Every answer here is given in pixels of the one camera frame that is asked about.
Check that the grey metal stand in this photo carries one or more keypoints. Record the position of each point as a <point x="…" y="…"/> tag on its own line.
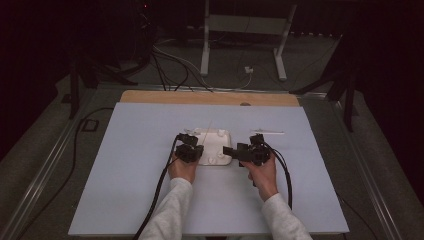
<point x="245" y="24"/>

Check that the black tripod stand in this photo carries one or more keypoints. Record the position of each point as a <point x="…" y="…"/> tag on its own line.
<point x="74" y="96"/>
<point x="349" y="106"/>

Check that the white plug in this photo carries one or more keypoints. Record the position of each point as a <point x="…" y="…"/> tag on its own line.
<point x="248" y="70"/>

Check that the dark equipment with red light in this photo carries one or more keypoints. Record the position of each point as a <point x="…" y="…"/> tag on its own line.
<point x="140" y="33"/>

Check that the person's right hand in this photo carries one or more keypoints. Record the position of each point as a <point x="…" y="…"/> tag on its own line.
<point x="263" y="180"/>

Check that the thin white stick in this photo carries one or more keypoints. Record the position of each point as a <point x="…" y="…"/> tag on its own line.
<point x="273" y="132"/>

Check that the white marshmallow piece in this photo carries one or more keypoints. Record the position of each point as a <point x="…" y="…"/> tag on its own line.
<point x="212" y="160"/>
<point x="220" y="155"/>
<point x="221" y="132"/>

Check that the metal floor rail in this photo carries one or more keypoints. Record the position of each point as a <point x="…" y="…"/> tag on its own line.
<point x="373" y="186"/>
<point x="33" y="190"/>

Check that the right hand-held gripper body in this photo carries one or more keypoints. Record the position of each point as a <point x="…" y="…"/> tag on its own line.
<point x="256" y="153"/>

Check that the person's left hand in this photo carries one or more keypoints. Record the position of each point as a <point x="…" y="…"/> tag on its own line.
<point x="181" y="170"/>

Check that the white rectangular tray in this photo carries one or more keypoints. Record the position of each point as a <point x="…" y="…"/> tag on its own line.
<point x="213" y="143"/>

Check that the pale grey table mat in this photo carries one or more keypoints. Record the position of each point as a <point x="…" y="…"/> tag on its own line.
<point x="133" y="166"/>

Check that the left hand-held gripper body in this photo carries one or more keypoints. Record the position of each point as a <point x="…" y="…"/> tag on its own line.
<point x="188" y="153"/>

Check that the thin wooden skewer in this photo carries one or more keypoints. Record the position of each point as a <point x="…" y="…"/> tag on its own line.
<point x="206" y="132"/>

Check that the black floor frame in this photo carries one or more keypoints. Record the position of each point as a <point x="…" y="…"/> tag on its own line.
<point x="82" y="125"/>

